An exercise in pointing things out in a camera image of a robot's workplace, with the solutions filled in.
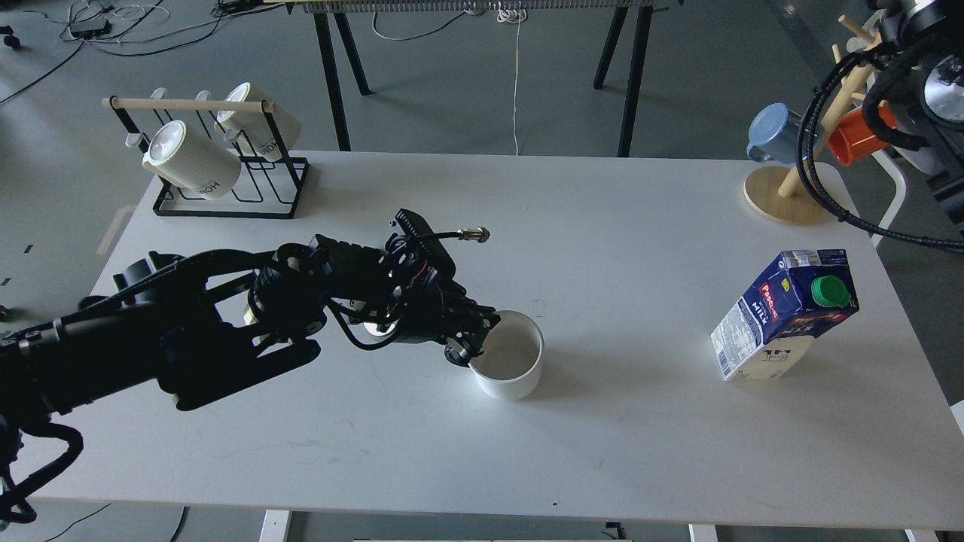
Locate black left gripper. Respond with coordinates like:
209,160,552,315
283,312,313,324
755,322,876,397
364,209,502,367

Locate white mug black handle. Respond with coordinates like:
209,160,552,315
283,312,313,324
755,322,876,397
467,311,545,400

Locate blue milk carton green cap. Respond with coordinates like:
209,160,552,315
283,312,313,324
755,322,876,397
710,249,859,382

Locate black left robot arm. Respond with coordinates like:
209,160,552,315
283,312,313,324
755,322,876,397
1,209,502,527

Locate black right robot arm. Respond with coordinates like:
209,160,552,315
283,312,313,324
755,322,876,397
867,1,963,230

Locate white ribbed mug rear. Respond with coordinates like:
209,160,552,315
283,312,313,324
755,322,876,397
213,82,302,163

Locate white ribbed mug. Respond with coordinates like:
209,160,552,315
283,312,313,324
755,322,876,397
142,120,243,200
213,82,302,163

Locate wooden mug tree stand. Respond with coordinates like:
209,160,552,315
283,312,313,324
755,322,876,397
743,14,881,225

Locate white ribbed mug front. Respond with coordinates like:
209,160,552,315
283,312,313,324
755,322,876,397
142,120,243,200

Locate black trestle table legs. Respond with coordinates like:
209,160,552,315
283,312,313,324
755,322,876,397
309,1,657,157

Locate blue metallic mug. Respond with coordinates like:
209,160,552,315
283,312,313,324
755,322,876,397
745,102,802,168

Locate orange mug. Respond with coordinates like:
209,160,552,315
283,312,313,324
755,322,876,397
827,108,891,167

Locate black wire mug rack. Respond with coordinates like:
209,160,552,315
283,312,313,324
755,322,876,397
101,88,309,219

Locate white hanging cord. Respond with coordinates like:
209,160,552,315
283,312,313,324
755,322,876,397
494,6,528,156

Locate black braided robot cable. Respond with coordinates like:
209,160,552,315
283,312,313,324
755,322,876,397
795,41,964,253

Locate white chair frame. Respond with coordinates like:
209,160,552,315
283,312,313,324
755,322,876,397
871,150,907,230

